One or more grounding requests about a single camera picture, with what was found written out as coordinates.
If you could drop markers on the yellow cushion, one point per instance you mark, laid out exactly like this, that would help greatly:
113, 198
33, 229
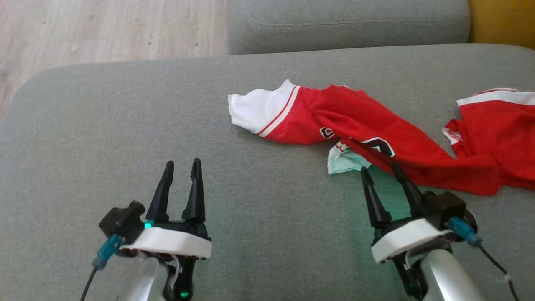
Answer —
505, 21

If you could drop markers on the red t-shirt white sleeves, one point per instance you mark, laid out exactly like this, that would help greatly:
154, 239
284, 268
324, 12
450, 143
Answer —
334, 117

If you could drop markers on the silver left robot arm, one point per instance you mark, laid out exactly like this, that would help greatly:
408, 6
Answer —
142, 280

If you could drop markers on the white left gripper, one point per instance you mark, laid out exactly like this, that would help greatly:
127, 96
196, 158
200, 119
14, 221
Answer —
169, 242

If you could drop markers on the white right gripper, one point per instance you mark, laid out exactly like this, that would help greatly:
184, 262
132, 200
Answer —
403, 240

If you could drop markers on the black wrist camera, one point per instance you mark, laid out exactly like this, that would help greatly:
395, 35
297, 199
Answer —
445, 209
121, 221

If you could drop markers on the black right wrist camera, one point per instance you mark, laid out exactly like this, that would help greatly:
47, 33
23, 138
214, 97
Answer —
445, 209

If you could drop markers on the large grey sofa seat cushion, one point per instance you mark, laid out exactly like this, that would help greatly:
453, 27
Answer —
271, 209

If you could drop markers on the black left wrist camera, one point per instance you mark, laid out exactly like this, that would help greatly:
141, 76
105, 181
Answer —
121, 221

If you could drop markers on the small grey sofa cushion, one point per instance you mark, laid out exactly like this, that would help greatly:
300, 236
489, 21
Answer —
347, 25

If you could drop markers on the red basketball shorts white stripe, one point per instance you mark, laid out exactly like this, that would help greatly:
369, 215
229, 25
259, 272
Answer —
497, 133

